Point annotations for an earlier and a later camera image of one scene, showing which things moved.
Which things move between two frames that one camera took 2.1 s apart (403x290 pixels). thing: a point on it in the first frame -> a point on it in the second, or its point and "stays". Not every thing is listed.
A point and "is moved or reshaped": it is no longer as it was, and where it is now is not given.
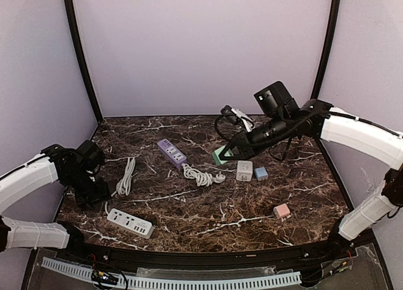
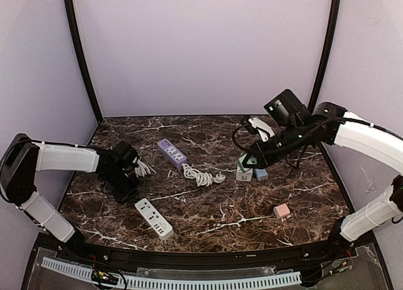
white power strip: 132,223 -> 154,218
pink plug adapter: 281,211 stays
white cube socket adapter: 244,170 stays
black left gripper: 91,193 -> 124,190
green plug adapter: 216,153 -> 252,160
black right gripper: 247,142 -> 257,152
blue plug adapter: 261,173 stays
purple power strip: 172,153 stays
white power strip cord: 124,184 is moved or reshaped
